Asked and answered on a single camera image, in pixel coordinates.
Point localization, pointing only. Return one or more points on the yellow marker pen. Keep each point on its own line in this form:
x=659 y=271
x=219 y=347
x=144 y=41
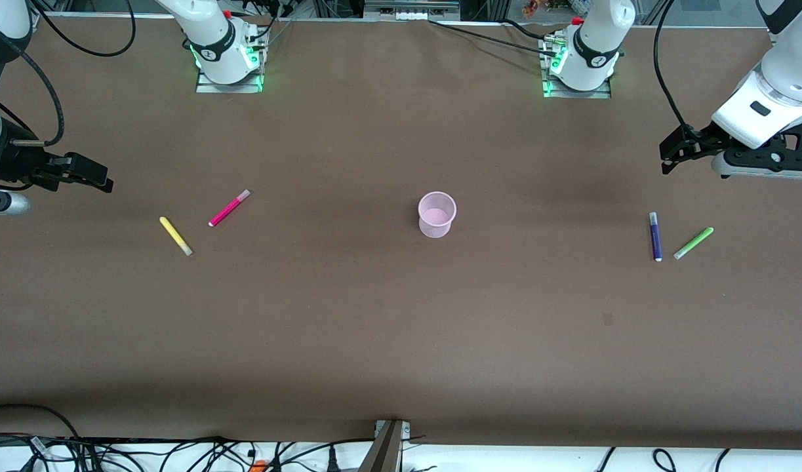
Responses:
x=175 y=235

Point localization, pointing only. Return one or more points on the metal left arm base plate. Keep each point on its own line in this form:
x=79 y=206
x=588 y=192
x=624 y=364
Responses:
x=597 y=94

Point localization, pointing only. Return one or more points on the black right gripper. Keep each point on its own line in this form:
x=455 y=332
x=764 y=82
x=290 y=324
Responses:
x=15 y=164

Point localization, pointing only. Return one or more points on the pink marker pen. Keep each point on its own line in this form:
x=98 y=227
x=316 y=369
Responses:
x=228 y=209

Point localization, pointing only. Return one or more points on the green marker pen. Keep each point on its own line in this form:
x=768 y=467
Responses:
x=694 y=243

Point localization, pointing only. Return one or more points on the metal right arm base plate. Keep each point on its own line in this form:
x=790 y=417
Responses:
x=227 y=87

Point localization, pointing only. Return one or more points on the purple marker pen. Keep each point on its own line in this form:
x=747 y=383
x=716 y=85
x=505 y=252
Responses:
x=656 y=239

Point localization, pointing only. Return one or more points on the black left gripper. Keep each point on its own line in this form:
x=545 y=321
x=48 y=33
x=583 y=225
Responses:
x=697 y=141

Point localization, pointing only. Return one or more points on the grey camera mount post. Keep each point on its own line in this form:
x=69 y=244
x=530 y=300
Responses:
x=384 y=452

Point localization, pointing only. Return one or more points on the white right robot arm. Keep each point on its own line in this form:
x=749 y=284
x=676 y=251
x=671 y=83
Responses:
x=210 y=33

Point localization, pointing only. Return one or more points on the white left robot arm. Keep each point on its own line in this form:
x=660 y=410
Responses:
x=597 y=33

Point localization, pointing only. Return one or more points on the pink plastic pen holder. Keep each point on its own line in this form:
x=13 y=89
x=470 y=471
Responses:
x=433 y=226

